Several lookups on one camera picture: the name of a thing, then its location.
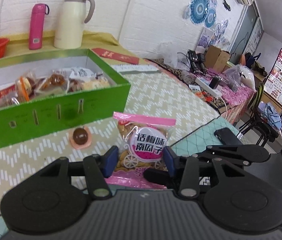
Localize cream thermal jug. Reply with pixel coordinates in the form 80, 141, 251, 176
54, 0, 95, 49

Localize orange edged brown snack pack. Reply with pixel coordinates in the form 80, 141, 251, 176
37, 72, 69, 92

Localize black chair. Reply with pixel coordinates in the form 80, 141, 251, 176
239, 82, 279, 147

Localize brown cardboard box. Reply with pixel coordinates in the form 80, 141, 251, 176
205, 45, 230, 73

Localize blue paper fan decoration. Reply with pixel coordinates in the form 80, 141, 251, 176
182, 0, 218, 29

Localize brown jelly cup pink rim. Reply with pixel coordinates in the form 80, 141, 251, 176
69, 126, 92, 150

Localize green cardboard box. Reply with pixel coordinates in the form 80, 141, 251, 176
0, 49, 131, 148

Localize yellow tablecloth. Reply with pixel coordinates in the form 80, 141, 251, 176
2, 31, 135, 60

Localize clear pack round biscuits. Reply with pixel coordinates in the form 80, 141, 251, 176
15, 71, 37, 102

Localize pink seed snack bag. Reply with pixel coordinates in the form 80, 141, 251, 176
106, 112, 176, 189

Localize beige zigzag mat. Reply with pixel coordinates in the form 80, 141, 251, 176
0, 73, 219, 200

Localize white power strip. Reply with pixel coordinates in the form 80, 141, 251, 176
195, 77, 222, 98

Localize red envelope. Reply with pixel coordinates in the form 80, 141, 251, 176
92, 48, 139, 65

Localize white blue snack bag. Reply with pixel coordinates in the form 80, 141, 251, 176
69, 67, 95, 80

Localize pink thermos bottle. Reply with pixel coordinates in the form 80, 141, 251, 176
28, 3, 50, 50

